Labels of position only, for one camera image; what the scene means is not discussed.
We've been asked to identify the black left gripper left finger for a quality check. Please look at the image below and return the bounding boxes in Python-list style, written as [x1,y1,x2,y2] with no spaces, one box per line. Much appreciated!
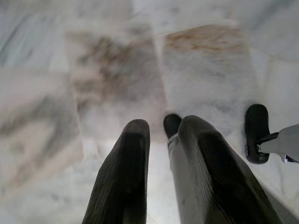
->
[81,119,150,224]

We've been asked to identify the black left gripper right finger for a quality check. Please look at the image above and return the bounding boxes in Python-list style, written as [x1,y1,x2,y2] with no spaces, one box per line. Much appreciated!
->
[178,115,284,224]

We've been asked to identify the grey robot right leg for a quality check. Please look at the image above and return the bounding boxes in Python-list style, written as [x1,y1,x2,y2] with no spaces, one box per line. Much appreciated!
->
[256,123,299,164]

